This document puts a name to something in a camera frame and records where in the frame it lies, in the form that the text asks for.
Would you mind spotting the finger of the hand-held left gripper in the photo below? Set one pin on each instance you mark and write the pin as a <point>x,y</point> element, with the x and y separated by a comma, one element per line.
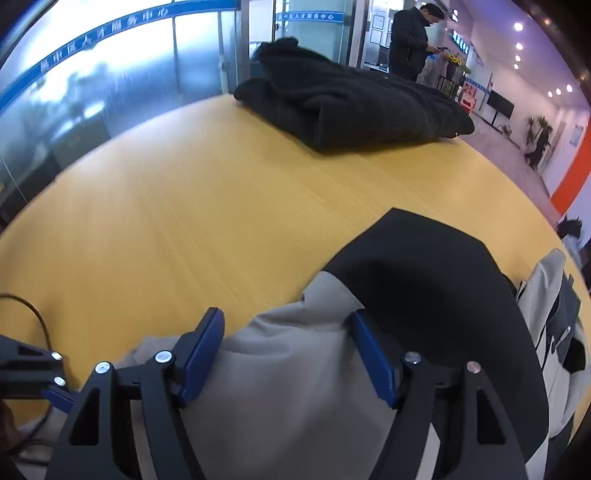
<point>34,364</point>

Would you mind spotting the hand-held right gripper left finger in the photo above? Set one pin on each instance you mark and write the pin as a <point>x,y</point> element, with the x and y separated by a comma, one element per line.
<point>203,350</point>

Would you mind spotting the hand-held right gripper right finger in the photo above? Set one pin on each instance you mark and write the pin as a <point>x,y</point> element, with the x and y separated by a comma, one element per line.
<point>371,360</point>

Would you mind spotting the grey and black jacket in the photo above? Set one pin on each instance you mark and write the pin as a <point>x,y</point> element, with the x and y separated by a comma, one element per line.
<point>415,323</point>

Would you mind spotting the wooden table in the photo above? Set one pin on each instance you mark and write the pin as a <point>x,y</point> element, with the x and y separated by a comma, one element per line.
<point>184,221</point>

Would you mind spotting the black folded garment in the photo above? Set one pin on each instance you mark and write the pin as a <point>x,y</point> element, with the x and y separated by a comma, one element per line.
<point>341,101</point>

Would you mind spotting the potted green plant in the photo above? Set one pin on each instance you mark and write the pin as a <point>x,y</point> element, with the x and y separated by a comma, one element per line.
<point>535,134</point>

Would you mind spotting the yellow flower bouquet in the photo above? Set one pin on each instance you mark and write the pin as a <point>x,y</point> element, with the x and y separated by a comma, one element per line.
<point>454,59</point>

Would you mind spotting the black wall screen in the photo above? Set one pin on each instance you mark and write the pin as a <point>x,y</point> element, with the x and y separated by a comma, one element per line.
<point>500,104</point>

